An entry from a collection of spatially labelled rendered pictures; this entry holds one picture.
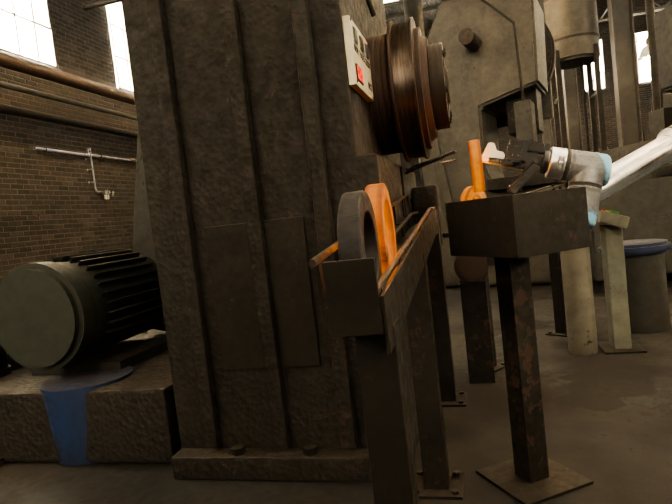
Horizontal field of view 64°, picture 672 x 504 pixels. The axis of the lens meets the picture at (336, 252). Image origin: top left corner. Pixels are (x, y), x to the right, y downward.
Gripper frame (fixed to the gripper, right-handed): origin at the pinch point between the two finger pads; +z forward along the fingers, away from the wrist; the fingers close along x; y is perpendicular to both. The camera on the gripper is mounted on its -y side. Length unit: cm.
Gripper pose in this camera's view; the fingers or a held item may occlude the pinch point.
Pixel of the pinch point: (476, 159)
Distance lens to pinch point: 169.6
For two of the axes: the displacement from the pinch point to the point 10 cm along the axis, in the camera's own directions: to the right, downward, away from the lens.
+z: -9.6, -1.8, 2.2
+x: -2.5, 1.0, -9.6
